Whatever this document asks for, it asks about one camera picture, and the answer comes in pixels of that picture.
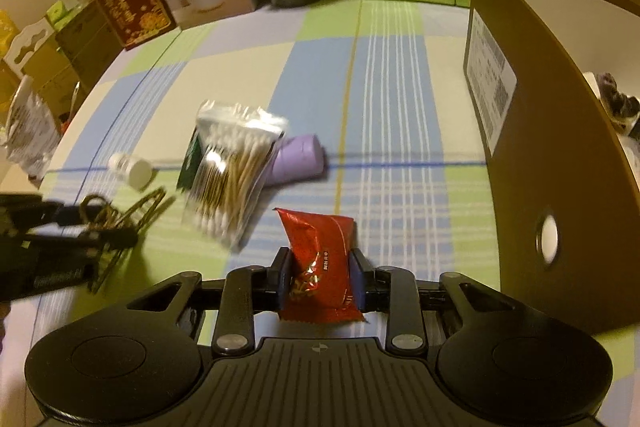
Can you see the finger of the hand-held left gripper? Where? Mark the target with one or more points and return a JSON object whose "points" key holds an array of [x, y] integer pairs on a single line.
{"points": [[45, 212], [100, 239]]}

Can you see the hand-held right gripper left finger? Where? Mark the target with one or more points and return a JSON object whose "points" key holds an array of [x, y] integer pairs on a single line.
{"points": [[284, 277]]}

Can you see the yellow plastic bag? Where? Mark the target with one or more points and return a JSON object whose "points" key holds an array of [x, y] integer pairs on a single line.
{"points": [[7, 57]]}

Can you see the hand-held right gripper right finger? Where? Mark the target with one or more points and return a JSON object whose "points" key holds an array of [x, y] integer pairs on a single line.
{"points": [[357, 279]]}

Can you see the white carved chair back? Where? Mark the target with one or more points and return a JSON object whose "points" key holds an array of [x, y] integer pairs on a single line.
{"points": [[30, 42]]}

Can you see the purple bag roll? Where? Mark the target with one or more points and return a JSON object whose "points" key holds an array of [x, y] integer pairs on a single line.
{"points": [[300, 157]]}

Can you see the silver plastic bag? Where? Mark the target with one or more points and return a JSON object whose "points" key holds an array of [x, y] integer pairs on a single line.
{"points": [[30, 132]]}

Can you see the checkered tablecloth desktop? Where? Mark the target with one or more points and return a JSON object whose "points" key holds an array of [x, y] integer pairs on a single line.
{"points": [[390, 107]]}

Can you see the red gift box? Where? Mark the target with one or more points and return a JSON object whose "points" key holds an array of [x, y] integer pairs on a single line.
{"points": [[130, 4]]}

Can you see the small white bottle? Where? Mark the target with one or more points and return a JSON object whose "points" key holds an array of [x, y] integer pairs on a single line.
{"points": [[131, 168]]}

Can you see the red snack packet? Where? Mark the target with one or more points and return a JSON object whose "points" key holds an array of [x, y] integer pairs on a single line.
{"points": [[320, 262]]}

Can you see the brown cardboard cartons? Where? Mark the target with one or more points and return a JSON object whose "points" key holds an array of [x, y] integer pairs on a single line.
{"points": [[75, 52]]}

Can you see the dark green tube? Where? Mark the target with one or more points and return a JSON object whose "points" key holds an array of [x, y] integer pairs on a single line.
{"points": [[187, 167]]}

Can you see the dark hair scrunchie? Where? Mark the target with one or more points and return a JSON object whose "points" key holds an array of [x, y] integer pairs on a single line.
{"points": [[620, 102]]}

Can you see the brown cardboard box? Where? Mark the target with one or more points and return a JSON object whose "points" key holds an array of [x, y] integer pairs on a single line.
{"points": [[550, 157]]}

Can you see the cotton swab bag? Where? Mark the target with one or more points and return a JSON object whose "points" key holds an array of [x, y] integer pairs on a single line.
{"points": [[230, 167]]}

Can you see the bronze metal hair clip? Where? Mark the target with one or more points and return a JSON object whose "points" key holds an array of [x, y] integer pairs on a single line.
{"points": [[145, 212]]}

